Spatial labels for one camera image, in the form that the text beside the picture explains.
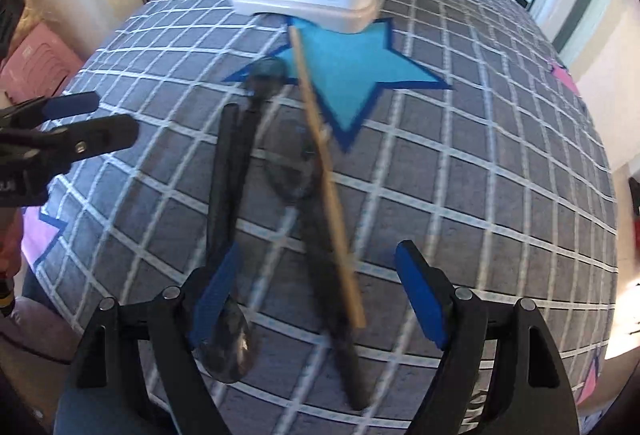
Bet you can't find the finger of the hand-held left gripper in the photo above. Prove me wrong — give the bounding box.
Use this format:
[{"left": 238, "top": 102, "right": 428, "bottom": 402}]
[
  {"left": 36, "top": 114, "right": 140, "bottom": 162},
  {"left": 0, "top": 91, "right": 100, "bottom": 129}
]

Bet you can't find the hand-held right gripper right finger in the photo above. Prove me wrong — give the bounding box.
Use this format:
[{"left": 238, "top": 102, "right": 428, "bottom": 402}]
[{"left": 394, "top": 239, "right": 562, "bottom": 435}]

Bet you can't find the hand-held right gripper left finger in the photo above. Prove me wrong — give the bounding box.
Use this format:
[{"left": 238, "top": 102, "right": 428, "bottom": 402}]
[{"left": 75, "top": 240, "right": 244, "bottom": 435}]

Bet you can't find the black plastic spoon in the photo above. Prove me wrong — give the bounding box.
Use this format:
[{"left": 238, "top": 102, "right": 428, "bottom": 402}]
[
  {"left": 192, "top": 102, "right": 262, "bottom": 385},
  {"left": 261, "top": 130, "right": 373, "bottom": 412},
  {"left": 235, "top": 56, "right": 297, "bottom": 236}
]

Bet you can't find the bamboo chopstick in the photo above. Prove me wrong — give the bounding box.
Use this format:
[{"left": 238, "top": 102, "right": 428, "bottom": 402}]
[{"left": 288, "top": 27, "right": 368, "bottom": 329}]

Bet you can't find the person's left forearm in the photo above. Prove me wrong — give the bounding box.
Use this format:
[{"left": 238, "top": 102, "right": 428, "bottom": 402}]
[{"left": 0, "top": 208, "right": 24, "bottom": 317}]

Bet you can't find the pink plastic stool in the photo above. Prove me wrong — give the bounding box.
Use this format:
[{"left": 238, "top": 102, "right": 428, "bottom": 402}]
[{"left": 0, "top": 22, "right": 86, "bottom": 102}]

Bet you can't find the grey checked star tablecloth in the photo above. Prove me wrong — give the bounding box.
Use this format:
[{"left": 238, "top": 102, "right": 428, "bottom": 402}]
[{"left": 22, "top": 0, "right": 621, "bottom": 435}]

